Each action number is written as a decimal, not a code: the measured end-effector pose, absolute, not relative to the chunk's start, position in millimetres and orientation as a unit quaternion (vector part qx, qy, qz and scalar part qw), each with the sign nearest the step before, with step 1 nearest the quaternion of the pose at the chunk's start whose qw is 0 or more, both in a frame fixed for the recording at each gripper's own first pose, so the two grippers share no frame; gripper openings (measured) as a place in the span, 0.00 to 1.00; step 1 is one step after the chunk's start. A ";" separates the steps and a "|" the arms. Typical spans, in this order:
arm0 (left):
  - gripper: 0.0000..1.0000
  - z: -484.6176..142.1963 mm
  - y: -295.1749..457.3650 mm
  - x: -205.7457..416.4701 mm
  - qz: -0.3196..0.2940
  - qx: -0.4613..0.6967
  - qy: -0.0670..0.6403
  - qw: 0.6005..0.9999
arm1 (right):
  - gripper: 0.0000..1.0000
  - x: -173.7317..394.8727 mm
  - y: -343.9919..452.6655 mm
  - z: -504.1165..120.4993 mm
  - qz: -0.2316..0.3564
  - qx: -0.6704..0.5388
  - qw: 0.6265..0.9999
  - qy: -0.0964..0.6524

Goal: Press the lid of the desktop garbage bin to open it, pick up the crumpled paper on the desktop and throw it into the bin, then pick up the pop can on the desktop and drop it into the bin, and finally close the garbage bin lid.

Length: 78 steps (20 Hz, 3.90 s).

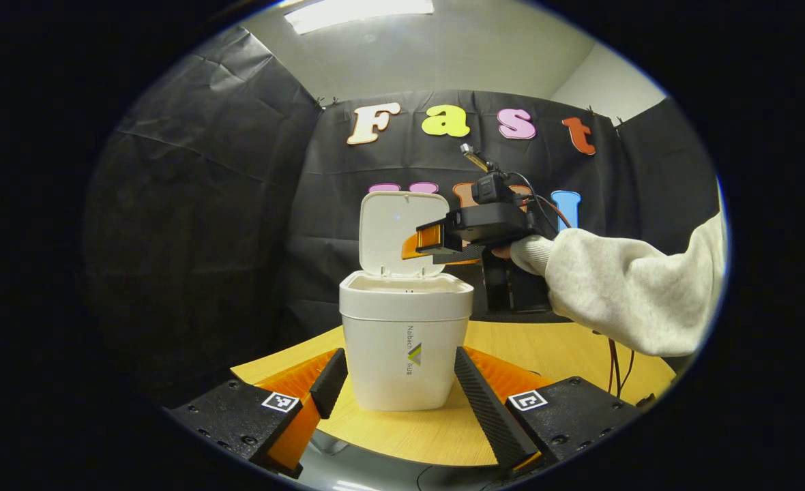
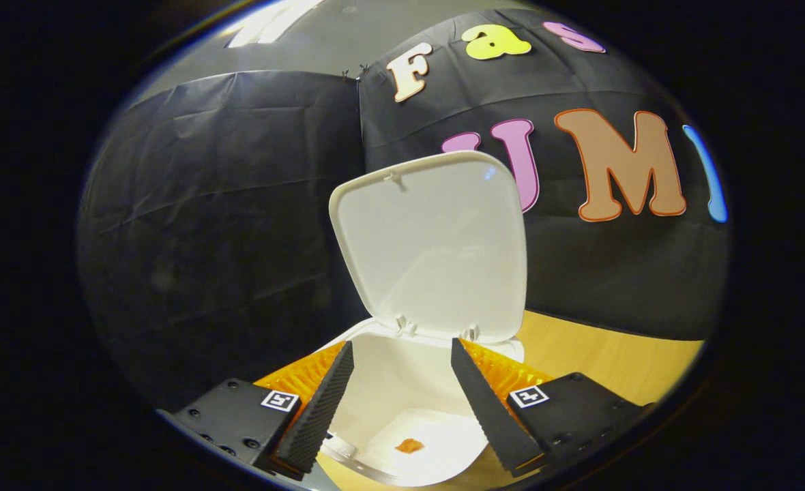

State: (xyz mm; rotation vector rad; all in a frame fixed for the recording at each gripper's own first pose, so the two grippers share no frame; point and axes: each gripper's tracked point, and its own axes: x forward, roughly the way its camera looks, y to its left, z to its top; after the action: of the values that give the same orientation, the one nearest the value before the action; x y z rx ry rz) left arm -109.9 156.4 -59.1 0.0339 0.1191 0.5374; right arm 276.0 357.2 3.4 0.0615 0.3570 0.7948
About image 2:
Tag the white desktop garbage bin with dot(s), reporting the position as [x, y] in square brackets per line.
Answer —
[436, 245]

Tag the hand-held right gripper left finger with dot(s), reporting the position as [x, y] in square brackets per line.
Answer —
[320, 409]

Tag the black backdrop cloth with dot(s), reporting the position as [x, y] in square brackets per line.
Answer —
[239, 204]

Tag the orange paper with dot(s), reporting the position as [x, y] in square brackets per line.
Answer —
[409, 445]

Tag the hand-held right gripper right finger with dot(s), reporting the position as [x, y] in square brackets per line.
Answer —
[481, 409]

